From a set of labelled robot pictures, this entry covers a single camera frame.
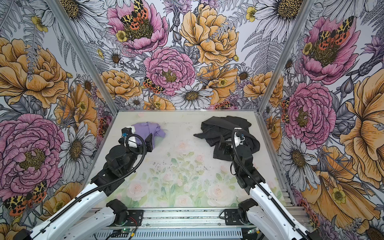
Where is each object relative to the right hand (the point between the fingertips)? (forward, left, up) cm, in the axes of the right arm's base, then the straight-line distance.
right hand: (229, 139), depth 78 cm
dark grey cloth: (+22, +5, -17) cm, 28 cm away
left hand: (0, +43, +4) cm, 43 cm away
